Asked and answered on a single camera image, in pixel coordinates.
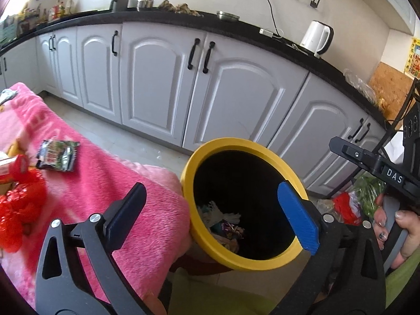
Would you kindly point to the person's right hand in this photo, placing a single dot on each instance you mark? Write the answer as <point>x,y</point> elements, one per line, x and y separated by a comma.
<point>407,220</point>

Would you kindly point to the black countertop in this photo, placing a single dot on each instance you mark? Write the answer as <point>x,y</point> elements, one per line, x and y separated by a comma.
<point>238,30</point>

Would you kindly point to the yellow rimmed trash bin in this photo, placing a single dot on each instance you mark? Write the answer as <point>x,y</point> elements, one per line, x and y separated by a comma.
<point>242,178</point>

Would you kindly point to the steel kettle pot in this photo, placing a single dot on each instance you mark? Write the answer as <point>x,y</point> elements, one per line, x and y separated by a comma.
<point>144,4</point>

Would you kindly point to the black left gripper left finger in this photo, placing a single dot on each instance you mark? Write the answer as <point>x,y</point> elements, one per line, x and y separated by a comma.
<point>122,215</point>

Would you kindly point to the red crinkled wrapper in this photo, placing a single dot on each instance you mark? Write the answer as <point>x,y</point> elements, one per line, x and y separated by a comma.
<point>21,207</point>

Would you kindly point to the green cushion seat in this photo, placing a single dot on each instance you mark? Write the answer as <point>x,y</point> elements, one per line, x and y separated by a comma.
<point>193,297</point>

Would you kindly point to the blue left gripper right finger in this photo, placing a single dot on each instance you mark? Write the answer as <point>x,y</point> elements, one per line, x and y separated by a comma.
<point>296,210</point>

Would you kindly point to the red cylindrical can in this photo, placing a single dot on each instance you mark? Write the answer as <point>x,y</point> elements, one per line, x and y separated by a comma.
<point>12,168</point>

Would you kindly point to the yellow wall poster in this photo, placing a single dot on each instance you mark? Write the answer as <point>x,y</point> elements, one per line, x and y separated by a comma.
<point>412,66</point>

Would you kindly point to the white electric kettle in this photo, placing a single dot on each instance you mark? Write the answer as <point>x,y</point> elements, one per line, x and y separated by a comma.
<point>318,38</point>

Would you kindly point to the steel bowl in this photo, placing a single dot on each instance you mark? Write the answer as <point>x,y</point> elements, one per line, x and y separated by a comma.
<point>228,17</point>

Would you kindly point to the dark green snack packet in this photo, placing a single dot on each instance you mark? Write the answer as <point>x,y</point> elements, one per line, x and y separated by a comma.
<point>57,155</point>

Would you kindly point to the ginger pile on counter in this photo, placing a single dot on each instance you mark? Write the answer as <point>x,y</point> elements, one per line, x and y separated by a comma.
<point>179,9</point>

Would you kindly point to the purple snack wrapper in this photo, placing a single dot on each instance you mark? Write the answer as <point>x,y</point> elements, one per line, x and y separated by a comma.
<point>228,235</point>

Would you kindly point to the green vegetables bag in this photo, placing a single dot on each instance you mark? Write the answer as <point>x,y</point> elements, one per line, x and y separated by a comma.
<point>364,193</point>

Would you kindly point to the pink fleece blanket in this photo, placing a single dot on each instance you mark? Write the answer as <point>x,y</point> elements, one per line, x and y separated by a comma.
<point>161,233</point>

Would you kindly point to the red plastic bag on floor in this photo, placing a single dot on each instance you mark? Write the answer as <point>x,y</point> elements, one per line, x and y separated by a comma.
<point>348,209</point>

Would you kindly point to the white lower cabinets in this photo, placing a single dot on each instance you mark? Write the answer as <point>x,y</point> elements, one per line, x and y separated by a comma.
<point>186,87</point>

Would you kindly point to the white plastic bag bundle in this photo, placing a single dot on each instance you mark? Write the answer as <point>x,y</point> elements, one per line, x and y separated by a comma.
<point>211,215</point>

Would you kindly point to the dark teapot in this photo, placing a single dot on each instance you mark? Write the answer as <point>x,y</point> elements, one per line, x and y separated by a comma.
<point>119,5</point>

